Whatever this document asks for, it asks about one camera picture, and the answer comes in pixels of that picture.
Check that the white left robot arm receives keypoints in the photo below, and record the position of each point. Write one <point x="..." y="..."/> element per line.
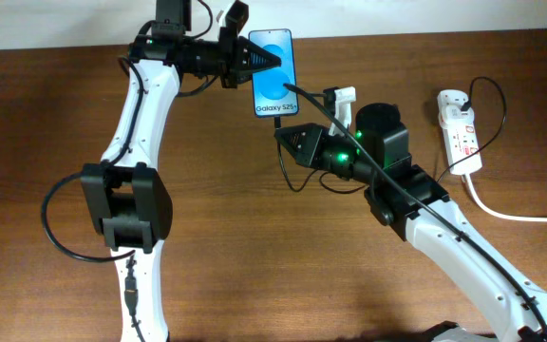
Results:
<point x="128" y="203"/>

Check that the black USB charger plug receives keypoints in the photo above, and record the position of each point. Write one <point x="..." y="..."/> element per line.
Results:
<point x="466" y="106"/>

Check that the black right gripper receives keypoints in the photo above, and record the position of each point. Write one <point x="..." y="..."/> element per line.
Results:
<point x="319" y="152"/>

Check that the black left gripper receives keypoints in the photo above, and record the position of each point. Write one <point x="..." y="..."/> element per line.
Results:
<point x="234" y="54"/>

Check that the blue Galaxy smartphone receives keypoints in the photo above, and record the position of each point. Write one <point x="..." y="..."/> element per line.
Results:
<point x="271" y="98"/>

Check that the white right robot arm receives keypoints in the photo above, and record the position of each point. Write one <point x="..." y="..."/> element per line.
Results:
<point x="401" y="195"/>

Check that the white power strip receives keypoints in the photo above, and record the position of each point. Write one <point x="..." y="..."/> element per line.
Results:
<point x="459" y="135"/>

